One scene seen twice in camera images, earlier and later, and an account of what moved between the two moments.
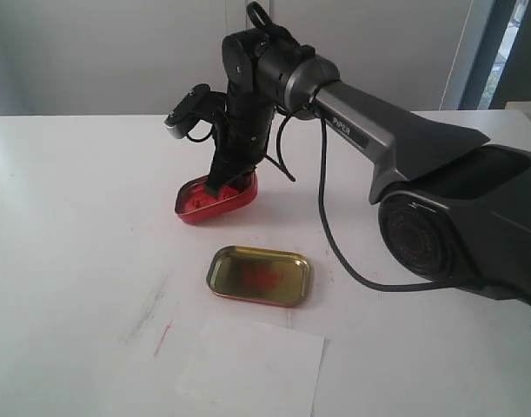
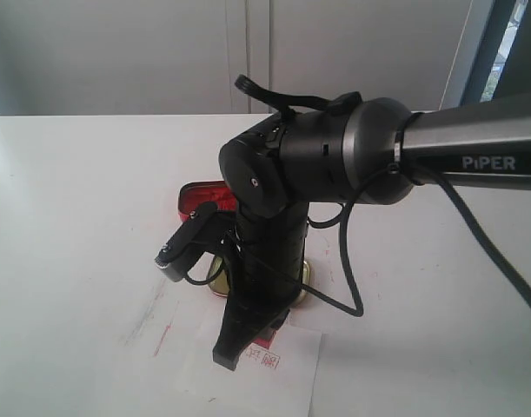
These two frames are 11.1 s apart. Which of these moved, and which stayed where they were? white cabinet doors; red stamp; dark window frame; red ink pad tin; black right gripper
Moved: black right gripper; red stamp
Stayed: white cabinet doors; red ink pad tin; dark window frame
